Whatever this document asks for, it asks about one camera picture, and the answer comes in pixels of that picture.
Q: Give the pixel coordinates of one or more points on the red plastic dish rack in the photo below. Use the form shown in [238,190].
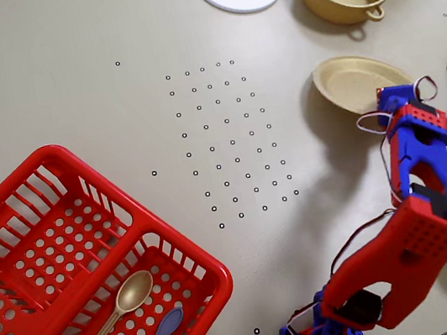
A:
[216,268]

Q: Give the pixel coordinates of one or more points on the blue and red robot arm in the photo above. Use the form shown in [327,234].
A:
[409,240]

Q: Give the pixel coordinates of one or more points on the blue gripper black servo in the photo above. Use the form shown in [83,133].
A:
[393,103]

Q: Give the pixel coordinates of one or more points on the gold plastic spoon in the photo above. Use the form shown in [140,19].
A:
[134,292]

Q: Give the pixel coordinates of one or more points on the tan plastic plate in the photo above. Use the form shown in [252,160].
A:
[346,84]

